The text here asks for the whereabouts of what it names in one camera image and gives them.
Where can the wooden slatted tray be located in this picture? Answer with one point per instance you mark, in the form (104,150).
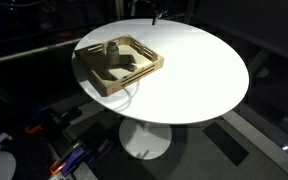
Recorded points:
(117,85)

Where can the grey metal handrail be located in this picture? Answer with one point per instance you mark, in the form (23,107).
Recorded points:
(24,52)

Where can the grey bottle lid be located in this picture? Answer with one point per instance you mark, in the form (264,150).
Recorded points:
(132,67)

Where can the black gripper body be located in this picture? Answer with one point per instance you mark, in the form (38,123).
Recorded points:
(161,14)

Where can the dark floor hatch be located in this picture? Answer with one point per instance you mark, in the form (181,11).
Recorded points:
(225,143)

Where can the orange and white bottle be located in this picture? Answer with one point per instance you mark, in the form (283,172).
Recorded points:
(112,55)

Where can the white round table pedestal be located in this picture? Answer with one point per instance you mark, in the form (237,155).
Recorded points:
(144,140)

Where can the purple clamp with orange tip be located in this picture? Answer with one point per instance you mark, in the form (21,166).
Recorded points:
(77,156)

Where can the black clamp with orange tip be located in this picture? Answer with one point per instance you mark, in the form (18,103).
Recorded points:
(55,118)

